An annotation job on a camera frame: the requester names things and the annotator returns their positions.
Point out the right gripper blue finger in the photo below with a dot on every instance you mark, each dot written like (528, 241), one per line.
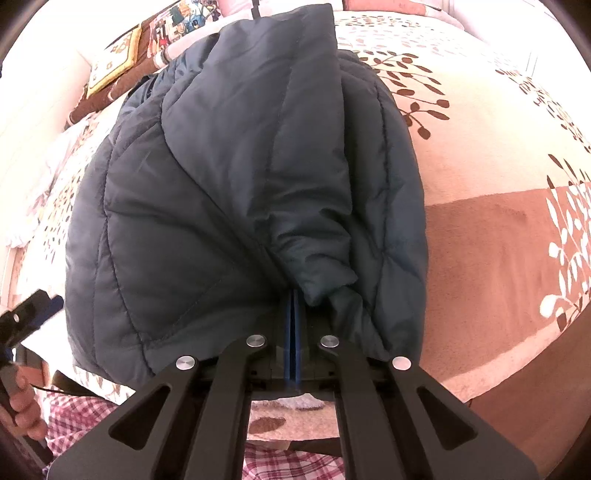
(296, 339)
(287, 362)

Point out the dark teal quilted jacket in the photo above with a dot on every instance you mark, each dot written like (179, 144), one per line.
(262, 160)

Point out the person's left hand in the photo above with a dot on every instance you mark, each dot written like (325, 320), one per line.
(28, 421)

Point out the plaid shirt torso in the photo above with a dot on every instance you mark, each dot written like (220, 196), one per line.
(69, 418)

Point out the leaf patterned bed blanket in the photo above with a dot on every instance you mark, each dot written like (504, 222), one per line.
(506, 179)

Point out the yellow flower cushion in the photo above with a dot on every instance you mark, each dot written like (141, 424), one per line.
(114, 60)

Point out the colourful cartoon cushion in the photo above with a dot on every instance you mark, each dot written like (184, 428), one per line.
(178, 20)

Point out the red pink pillow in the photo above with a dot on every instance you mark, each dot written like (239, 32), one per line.
(407, 7)

